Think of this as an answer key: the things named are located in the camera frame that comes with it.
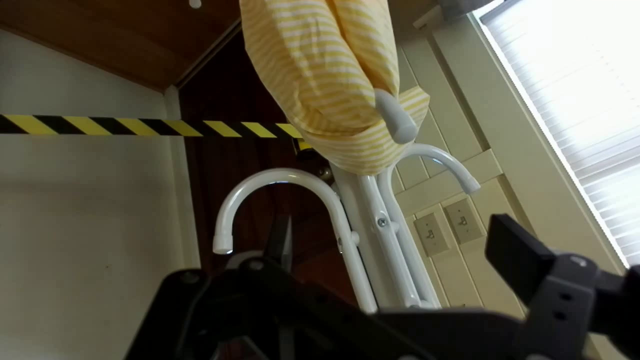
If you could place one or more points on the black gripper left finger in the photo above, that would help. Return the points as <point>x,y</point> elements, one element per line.
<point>278,247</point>

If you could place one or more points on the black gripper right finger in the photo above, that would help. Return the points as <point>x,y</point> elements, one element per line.
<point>519,257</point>

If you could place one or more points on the yellow striped towel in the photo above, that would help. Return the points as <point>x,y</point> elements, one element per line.
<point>322,62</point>

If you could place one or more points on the white coat stand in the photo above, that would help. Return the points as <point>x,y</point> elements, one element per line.
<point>373,236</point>

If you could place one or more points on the yellow black barrier stand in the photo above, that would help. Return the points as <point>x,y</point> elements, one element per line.
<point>48,124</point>

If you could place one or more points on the dark wooden door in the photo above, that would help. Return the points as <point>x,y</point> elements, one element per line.
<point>228,89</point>

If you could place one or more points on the window blinds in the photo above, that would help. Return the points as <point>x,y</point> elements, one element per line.
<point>579,66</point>

